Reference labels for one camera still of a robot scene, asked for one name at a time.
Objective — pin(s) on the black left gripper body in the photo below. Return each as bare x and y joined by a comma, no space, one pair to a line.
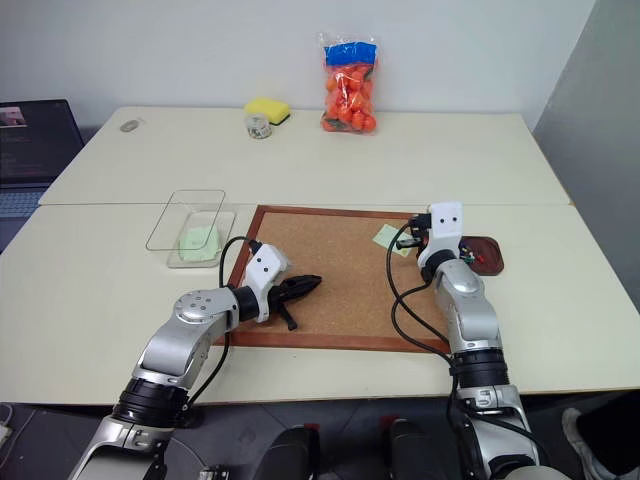
284,294

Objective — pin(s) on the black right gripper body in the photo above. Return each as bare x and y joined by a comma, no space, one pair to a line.
424,226

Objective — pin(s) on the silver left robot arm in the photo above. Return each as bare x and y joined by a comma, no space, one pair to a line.
172,345

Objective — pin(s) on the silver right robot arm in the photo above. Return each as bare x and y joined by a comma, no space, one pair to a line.
470,310

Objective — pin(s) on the pale green sticky note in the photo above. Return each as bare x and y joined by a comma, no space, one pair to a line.
385,236

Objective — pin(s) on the brown wooden tray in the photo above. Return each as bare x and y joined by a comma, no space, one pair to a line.
487,257

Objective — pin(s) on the clear plastic box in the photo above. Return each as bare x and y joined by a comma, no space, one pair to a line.
202,245

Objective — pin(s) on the green note stack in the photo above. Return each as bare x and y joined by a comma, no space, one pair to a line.
200,242

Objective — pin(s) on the clear plastic box lid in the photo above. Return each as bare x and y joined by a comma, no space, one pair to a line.
187,217

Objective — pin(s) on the green pushpin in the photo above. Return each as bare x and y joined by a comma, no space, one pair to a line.
470,259

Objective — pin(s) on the dark rounded shape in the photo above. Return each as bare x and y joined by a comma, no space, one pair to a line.
295,452
407,450

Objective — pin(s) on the bag of orange balls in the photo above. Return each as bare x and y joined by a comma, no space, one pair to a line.
350,90

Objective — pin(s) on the small clear jar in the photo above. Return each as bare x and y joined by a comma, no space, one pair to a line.
258,126

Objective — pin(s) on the yellow sponge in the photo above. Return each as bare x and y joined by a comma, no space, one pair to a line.
267,108

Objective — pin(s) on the small grey oval object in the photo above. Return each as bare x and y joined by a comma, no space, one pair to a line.
129,125

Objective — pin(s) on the grey sneaker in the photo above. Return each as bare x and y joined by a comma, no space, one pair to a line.
580,440

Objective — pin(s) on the dark trouser leg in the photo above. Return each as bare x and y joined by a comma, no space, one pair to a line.
612,435

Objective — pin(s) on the open dark laptop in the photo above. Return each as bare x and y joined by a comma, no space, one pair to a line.
27,145

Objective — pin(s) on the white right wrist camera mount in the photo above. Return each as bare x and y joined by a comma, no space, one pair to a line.
446,222

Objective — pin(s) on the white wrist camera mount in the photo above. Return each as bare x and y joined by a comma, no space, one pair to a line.
446,222
262,270

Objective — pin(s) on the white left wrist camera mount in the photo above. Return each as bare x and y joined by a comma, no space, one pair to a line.
262,270

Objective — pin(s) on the cork board with wooden frame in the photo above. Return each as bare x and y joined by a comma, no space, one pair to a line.
345,300

